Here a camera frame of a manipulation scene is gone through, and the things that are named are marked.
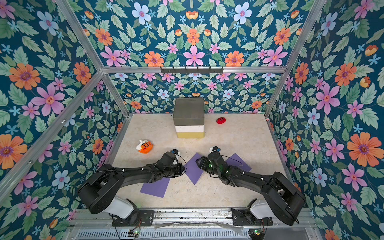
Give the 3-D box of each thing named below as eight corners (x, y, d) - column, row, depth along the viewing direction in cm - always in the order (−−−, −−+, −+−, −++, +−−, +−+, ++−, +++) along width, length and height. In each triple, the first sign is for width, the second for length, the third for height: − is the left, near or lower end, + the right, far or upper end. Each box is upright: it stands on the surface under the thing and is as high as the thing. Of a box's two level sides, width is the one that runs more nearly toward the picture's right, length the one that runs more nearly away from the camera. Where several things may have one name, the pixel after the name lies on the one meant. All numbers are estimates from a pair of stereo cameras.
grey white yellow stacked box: (174, 139, 107) (170, 124, 95) (178, 111, 126) (176, 96, 113) (204, 139, 107) (204, 124, 95) (204, 111, 126) (204, 95, 113)
